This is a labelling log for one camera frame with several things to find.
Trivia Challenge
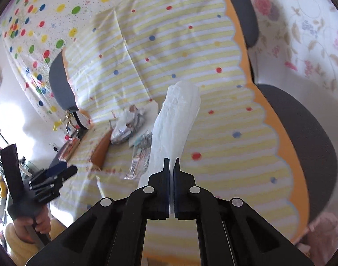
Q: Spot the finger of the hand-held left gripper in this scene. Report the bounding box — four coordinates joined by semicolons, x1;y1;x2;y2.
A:
29;162;68;189
36;166;78;203

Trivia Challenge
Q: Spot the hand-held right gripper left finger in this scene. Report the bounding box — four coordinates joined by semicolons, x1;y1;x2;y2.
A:
26;157;172;266

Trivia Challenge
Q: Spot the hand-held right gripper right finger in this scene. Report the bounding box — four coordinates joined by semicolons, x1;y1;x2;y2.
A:
173;157;315;266

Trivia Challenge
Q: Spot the white tissue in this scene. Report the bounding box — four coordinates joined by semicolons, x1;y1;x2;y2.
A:
138;80;202;214

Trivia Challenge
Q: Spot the person's left hand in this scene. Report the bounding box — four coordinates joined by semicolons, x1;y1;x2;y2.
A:
14;203;52;243

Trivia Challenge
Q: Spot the red patterned box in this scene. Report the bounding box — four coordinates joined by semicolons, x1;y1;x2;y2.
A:
58;140;81;161

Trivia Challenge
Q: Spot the brown paper piece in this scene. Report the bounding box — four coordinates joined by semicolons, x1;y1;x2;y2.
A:
91;134;112;169

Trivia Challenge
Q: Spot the printed plastic wrapper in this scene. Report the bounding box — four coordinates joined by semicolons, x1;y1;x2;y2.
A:
125;131;154;180

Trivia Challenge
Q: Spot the gold figurine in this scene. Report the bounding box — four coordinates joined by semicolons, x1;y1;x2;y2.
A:
53;110;81;133

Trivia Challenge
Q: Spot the crumpled silver wrapper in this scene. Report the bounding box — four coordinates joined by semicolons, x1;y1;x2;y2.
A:
111;105;146;145

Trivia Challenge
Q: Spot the cream paper sheet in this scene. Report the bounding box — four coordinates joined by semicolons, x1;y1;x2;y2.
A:
108;101;159;148

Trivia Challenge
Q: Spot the yellow striped dotted cloth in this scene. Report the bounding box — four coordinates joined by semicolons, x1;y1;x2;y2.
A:
48;0;311;266

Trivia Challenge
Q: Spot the grey office chair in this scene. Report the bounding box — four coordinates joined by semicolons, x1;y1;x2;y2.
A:
49;0;338;244

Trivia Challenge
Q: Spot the balloon print cloth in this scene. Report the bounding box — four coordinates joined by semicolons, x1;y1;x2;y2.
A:
0;0;147;128

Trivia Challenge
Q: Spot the pink cloth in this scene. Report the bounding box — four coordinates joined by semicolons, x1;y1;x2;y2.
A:
308;212;338;258

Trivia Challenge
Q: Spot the floral print cloth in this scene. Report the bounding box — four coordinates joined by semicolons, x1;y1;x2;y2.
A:
235;0;338;117

